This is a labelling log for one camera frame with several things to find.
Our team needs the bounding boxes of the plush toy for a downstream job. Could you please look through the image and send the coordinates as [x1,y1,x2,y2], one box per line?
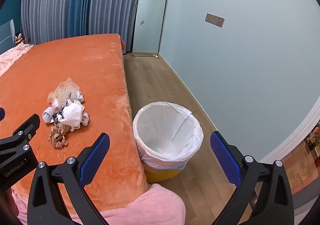
[14,33,28,45]

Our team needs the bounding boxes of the standing floor mirror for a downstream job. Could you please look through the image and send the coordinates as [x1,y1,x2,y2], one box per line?
[132,0,168,58]

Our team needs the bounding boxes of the large white cloth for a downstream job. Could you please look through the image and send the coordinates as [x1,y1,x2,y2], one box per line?
[60,100,85,131]

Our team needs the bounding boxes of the framed picture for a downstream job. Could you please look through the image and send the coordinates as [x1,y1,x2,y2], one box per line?
[304,121,320,158]

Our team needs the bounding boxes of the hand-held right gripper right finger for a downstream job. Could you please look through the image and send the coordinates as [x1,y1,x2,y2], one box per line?
[210,131,295,225]

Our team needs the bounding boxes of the grey curtain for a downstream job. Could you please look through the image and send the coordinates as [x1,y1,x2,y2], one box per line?
[85,0,173,52]
[20,0,78,45]

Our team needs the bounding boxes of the white plastic bin liner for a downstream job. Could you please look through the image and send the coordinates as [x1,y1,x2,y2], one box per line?
[132,101,204,169]

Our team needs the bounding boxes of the orange plush bed blanket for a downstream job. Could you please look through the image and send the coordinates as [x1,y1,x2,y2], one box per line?
[0,34,150,215]

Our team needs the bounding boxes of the teal padded headboard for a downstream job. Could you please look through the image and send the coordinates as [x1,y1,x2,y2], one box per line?
[0,20,15,55]

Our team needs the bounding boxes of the beige scrunchie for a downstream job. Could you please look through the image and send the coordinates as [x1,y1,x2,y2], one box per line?
[49,126,68,150]

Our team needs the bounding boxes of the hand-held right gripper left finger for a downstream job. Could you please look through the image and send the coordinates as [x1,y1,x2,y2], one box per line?
[27,133,110,225]

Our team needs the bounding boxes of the pink bed cloth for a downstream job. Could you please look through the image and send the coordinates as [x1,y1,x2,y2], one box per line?
[0,44,34,78]

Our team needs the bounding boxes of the pink blanket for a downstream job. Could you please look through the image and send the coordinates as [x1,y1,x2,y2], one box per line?
[11,184,186,225]

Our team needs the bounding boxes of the grey wall switch plate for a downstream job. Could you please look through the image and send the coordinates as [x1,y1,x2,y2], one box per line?
[205,13,225,27]

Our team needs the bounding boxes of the beige mesh net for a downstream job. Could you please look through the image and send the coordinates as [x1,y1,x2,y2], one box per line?
[47,78,80,104]

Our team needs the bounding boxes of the yellow trash bin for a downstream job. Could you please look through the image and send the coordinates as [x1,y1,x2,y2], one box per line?
[144,162,188,183]

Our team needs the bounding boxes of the black patterned fabric piece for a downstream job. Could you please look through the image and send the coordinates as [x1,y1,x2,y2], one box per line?
[51,107,67,123]

